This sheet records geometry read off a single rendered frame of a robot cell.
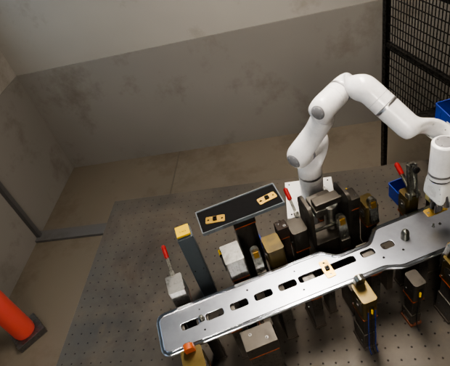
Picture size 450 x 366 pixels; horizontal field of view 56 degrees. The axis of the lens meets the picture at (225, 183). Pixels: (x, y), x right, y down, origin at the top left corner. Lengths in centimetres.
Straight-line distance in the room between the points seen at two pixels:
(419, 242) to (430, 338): 38
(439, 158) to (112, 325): 163
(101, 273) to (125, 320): 37
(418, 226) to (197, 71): 247
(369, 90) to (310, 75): 225
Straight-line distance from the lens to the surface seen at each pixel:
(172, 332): 173
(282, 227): 177
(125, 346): 216
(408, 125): 157
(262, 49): 365
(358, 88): 157
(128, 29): 374
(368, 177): 253
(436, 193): 171
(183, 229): 180
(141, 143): 431
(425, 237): 185
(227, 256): 171
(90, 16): 379
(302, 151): 192
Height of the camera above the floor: 242
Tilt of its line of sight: 40 degrees down
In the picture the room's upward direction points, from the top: 18 degrees counter-clockwise
